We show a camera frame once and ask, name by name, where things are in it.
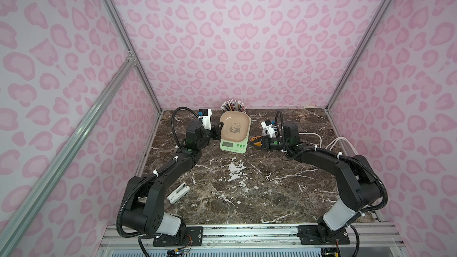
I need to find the beige scale bowl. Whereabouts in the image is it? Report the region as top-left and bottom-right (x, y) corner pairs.
(220, 111), (251, 143)

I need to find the green electronic kitchen scale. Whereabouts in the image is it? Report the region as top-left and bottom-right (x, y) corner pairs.
(220, 138), (248, 153)

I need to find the orange power strip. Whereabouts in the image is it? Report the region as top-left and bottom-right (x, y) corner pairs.
(251, 136), (263, 142)

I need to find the white object near left base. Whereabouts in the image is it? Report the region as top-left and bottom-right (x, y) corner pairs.
(167, 183), (190, 204)

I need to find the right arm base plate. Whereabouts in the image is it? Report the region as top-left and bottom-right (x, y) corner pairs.
(297, 224), (351, 245)

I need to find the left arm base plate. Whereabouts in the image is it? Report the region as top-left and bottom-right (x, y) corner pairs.
(153, 226), (204, 247)

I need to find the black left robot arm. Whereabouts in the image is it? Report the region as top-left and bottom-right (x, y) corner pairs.
(116, 107), (224, 242)

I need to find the bundle of coloured pencils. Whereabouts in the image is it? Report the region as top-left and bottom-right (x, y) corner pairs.
(220, 99), (246, 113)

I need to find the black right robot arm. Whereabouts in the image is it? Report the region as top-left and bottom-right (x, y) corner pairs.
(249, 111), (388, 235)

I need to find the aluminium mounting rail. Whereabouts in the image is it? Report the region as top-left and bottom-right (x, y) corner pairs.
(96, 222), (408, 257)

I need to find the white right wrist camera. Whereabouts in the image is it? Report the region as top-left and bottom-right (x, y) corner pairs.
(261, 120), (277, 138)

